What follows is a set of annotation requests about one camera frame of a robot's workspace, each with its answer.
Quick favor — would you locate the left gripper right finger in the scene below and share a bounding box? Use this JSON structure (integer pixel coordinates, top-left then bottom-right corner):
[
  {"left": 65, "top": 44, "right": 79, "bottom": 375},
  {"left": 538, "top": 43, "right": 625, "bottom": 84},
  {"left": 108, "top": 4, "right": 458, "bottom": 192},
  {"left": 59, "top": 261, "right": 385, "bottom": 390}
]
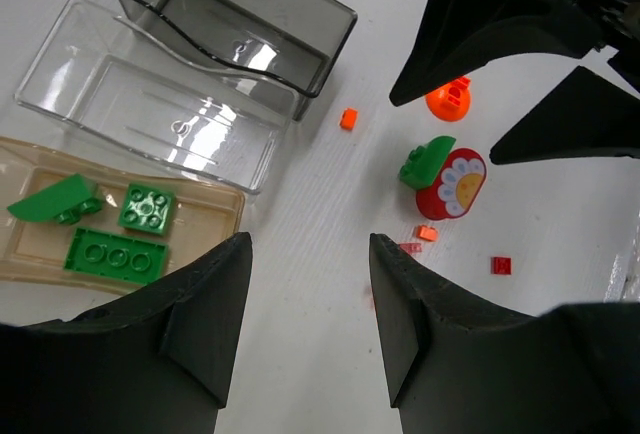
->
[{"left": 369, "top": 234, "right": 639, "bottom": 433}]

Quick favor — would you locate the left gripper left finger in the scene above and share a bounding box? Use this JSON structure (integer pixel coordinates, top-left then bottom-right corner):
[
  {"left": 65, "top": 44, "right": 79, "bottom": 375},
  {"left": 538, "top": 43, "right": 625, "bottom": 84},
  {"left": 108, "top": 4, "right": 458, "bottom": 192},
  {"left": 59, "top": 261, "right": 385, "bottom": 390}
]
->
[{"left": 1, "top": 232, "right": 252, "bottom": 433}]

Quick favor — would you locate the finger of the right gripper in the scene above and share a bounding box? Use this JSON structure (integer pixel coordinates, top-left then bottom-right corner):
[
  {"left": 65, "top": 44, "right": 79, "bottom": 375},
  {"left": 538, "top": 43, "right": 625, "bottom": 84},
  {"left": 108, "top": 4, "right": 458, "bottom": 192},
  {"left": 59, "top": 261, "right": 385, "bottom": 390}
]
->
[
  {"left": 490, "top": 67, "right": 639, "bottom": 164},
  {"left": 389, "top": 0, "right": 604, "bottom": 106}
]

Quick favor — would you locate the green long lego brick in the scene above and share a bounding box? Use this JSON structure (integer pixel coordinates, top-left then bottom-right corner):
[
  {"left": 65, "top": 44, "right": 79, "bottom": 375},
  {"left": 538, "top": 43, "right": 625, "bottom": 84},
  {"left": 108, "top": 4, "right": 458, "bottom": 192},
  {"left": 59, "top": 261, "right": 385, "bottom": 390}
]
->
[{"left": 63, "top": 227, "right": 169, "bottom": 285}]

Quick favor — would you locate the red flower lego piece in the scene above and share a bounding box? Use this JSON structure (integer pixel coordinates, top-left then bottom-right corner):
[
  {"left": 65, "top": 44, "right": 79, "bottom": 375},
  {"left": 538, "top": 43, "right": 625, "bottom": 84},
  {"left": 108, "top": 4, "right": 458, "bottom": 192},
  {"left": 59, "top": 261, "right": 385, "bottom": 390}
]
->
[{"left": 415, "top": 148, "right": 487, "bottom": 221}]

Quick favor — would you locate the green square lego brick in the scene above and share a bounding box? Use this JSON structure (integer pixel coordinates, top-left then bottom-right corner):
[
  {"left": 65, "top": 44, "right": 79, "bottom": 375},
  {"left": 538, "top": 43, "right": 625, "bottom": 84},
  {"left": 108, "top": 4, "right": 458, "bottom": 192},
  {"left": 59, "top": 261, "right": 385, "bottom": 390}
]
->
[{"left": 118, "top": 183, "right": 176, "bottom": 236}]

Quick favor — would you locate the green sloped lego brick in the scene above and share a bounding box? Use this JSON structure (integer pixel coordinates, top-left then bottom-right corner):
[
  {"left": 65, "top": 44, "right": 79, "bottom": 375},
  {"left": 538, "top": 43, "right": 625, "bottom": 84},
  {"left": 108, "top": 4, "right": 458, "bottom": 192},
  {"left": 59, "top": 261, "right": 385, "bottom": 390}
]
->
[{"left": 399, "top": 135, "right": 456, "bottom": 190}]

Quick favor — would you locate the green curved lego brick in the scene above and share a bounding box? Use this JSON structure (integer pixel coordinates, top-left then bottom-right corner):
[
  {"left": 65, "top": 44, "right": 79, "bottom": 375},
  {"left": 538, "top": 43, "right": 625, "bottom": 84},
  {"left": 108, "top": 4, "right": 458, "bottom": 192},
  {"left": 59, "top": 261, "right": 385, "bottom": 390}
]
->
[{"left": 7, "top": 174, "right": 104, "bottom": 225}]

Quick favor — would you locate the orange round lego piece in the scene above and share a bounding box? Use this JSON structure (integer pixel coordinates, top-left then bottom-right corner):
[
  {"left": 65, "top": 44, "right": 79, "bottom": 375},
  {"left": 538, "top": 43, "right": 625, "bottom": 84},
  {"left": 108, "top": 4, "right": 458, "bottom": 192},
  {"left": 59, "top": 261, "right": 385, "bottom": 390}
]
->
[{"left": 425, "top": 76, "right": 471, "bottom": 122}]

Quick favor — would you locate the small red lego plate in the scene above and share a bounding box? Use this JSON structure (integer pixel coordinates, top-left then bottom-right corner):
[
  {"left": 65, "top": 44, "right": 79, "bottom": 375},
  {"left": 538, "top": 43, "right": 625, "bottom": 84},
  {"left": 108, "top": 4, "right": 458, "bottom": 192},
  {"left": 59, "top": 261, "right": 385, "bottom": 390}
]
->
[{"left": 490, "top": 256, "right": 512, "bottom": 276}]

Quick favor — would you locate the dark red lego piece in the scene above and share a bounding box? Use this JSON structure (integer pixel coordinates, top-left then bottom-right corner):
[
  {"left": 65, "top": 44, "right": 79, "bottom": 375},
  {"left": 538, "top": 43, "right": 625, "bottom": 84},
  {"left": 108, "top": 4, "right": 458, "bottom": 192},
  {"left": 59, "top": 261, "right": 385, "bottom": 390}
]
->
[{"left": 399, "top": 242, "right": 422, "bottom": 255}]

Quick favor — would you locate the tiny orange lego piece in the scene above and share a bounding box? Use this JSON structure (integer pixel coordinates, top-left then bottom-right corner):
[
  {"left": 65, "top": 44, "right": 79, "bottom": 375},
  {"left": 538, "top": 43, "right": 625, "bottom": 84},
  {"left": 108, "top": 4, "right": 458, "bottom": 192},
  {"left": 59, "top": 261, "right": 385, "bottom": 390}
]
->
[{"left": 415, "top": 225, "right": 439, "bottom": 242}]

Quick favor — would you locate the small orange lego stud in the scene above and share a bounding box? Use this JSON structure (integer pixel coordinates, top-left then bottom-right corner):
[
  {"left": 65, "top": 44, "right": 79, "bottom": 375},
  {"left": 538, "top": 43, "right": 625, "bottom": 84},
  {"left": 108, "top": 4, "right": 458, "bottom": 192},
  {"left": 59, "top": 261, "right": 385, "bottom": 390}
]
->
[{"left": 339, "top": 108, "right": 358, "bottom": 131}]

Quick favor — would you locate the orange translucent container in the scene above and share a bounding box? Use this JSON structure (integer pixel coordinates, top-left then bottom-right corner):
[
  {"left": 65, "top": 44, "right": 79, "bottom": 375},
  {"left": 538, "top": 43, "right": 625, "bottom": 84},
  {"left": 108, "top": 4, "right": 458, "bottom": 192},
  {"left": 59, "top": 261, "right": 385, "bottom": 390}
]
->
[{"left": 0, "top": 136, "right": 247, "bottom": 298}]

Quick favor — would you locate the grey translucent container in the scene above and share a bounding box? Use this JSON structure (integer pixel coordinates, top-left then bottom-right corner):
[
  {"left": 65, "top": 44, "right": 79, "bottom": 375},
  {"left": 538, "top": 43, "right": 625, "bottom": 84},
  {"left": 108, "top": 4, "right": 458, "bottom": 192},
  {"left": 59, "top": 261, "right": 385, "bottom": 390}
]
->
[{"left": 119, "top": 0, "right": 357, "bottom": 121}]

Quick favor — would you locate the clear container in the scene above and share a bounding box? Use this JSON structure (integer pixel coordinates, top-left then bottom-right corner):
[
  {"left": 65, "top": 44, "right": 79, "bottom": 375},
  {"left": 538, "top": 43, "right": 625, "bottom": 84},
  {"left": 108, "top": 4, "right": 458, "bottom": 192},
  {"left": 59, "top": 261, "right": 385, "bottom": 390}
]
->
[{"left": 15, "top": 0, "right": 301, "bottom": 194}]

